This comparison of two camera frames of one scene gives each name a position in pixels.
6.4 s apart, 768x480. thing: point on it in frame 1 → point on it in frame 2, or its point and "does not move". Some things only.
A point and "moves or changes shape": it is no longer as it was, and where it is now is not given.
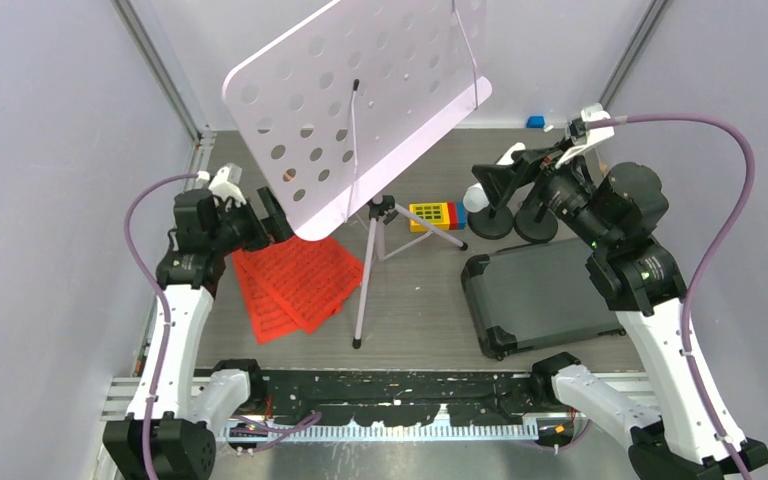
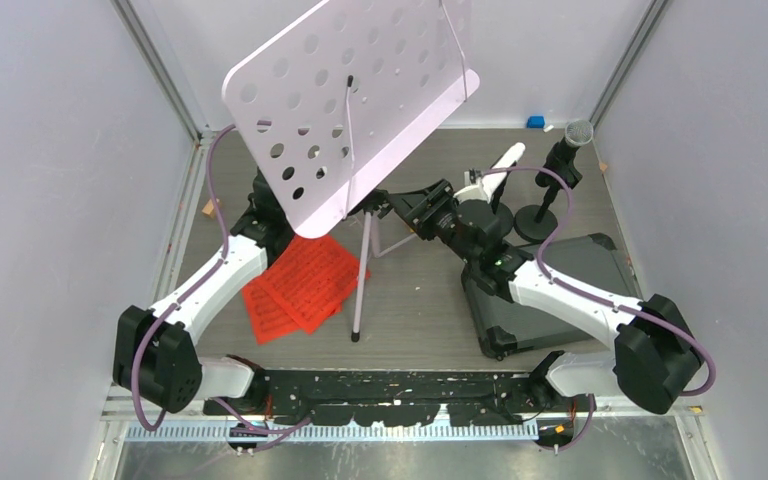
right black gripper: [499, 182] → [439, 196]
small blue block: [536, 121] does not move
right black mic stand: [536, 224] does not move
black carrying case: [534, 295] does not move
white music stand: [335, 108] moves or changes shape
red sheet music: [312, 278] does not move
